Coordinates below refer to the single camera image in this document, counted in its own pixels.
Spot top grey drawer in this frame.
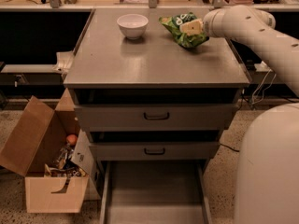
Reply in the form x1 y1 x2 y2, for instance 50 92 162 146
75 104 237 132

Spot snack packets in box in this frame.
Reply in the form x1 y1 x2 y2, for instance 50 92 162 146
44 144 87 177

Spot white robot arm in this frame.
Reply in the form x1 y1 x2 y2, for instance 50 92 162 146
201 5 299 224

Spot open cardboard box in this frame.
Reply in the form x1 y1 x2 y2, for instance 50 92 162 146
0 91 101 213

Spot green rice chip bag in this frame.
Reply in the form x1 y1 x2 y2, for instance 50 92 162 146
159 12 209 49

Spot grey drawer cabinet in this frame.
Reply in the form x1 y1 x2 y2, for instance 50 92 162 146
63 7 252 224

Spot orange ball in box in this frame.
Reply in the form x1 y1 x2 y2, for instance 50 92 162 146
66 134 78 147

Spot bottom grey open drawer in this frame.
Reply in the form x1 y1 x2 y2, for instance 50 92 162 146
99 161 212 224

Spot middle grey drawer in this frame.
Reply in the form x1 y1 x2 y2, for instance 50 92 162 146
89 142 220 161

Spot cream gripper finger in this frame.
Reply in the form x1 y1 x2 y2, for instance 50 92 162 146
179 19 203 35

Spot white ceramic bowl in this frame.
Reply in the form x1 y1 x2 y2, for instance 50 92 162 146
117 14 149 39

